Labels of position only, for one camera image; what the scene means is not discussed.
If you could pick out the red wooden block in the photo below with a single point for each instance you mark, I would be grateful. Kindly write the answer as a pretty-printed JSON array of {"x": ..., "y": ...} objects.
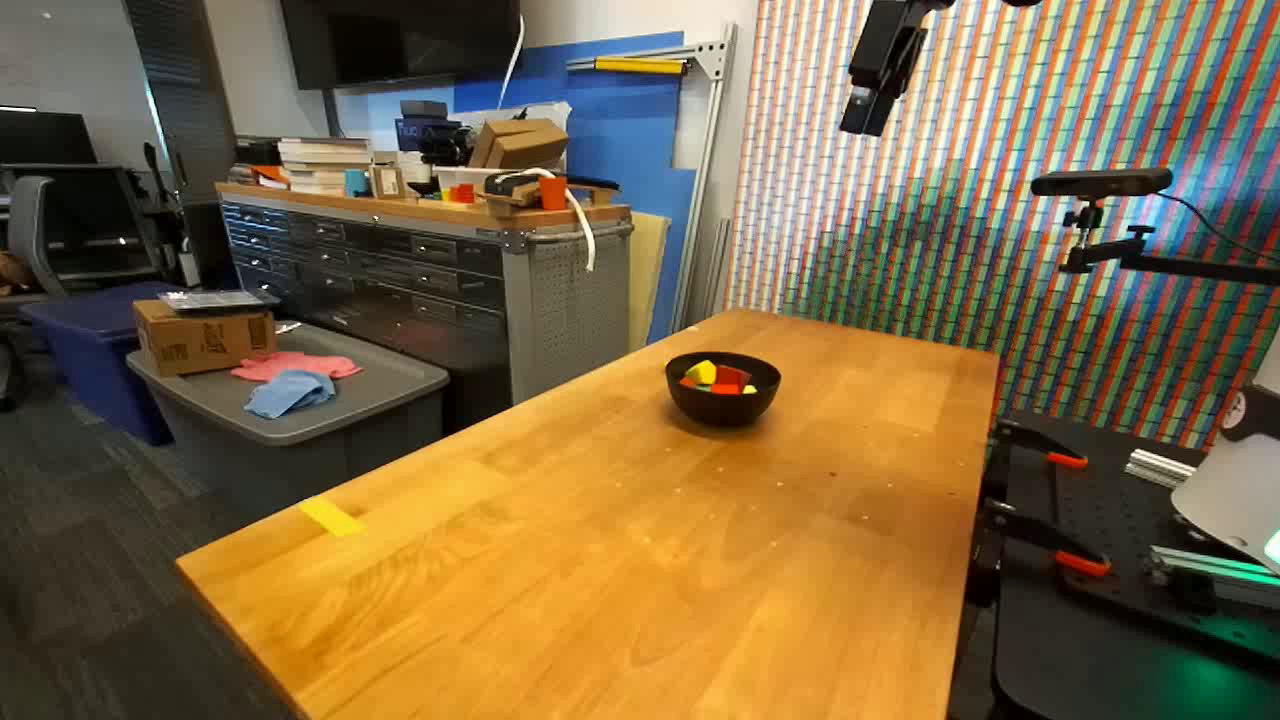
[{"x": 734, "y": 378}]

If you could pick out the grey flat pad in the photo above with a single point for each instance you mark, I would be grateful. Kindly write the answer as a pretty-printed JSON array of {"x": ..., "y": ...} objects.
[{"x": 212, "y": 303}]

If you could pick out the brown cardboard box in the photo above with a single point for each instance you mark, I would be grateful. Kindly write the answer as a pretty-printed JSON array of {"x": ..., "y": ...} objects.
[
  {"x": 521, "y": 141},
  {"x": 203, "y": 347}
]

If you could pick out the white slotted wall rail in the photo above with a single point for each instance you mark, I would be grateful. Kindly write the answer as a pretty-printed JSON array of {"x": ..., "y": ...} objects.
[{"x": 721, "y": 61}]

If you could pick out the black stereo camera bar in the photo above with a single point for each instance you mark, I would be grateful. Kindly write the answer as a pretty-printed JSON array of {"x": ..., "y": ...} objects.
[{"x": 1102, "y": 180}]

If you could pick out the black computer monitor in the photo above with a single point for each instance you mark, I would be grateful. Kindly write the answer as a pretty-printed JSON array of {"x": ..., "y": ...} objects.
[{"x": 42, "y": 137}]

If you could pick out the blue storage bin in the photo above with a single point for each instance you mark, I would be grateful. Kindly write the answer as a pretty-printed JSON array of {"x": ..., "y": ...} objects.
[{"x": 92, "y": 353}]

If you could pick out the grey metal drawer cabinet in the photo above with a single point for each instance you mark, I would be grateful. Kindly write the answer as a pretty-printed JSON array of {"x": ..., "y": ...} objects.
[{"x": 402, "y": 284}]

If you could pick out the blue cloth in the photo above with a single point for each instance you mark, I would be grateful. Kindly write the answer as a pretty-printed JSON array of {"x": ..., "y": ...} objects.
[{"x": 285, "y": 392}]

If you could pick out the dark blue box stack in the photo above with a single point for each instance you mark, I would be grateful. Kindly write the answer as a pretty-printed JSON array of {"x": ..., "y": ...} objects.
[{"x": 430, "y": 128}]

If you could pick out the orange cup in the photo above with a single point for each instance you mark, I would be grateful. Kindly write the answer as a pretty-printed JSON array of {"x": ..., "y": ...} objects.
[{"x": 552, "y": 193}]

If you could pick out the small yellow block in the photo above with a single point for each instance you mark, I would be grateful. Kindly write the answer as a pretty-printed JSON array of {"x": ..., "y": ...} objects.
[{"x": 331, "y": 519}]

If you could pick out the black bowl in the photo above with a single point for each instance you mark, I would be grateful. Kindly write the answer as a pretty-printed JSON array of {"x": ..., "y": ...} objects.
[{"x": 721, "y": 409}]

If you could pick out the pink cloth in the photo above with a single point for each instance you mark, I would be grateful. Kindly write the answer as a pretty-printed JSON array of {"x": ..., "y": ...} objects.
[{"x": 303, "y": 365}]

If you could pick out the black wall television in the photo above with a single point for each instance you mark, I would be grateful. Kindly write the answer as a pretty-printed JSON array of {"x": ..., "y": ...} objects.
[{"x": 402, "y": 40}]

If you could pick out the dark perforated mounting plate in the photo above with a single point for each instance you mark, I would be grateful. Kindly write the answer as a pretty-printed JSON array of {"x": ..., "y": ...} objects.
[{"x": 1106, "y": 655}]

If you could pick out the small grey side table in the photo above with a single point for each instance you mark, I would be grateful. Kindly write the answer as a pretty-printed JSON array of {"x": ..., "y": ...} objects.
[{"x": 380, "y": 387}]

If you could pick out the tan leaning panel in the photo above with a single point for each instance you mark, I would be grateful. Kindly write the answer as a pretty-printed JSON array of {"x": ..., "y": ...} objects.
[{"x": 646, "y": 283}]

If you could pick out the small brown box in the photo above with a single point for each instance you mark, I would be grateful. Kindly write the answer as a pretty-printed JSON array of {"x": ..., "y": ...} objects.
[{"x": 508, "y": 193}]

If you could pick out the stack of books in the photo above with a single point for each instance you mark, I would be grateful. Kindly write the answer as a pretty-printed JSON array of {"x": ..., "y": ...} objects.
[{"x": 323, "y": 152}]

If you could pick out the yellow spirit level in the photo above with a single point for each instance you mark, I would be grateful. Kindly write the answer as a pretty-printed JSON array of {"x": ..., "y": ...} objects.
[{"x": 643, "y": 66}]

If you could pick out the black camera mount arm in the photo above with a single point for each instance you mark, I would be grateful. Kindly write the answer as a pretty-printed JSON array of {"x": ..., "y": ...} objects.
[{"x": 1174, "y": 261}]

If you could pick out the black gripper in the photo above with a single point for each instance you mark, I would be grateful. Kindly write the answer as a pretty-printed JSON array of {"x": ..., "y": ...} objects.
[{"x": 899, "y": 40}]

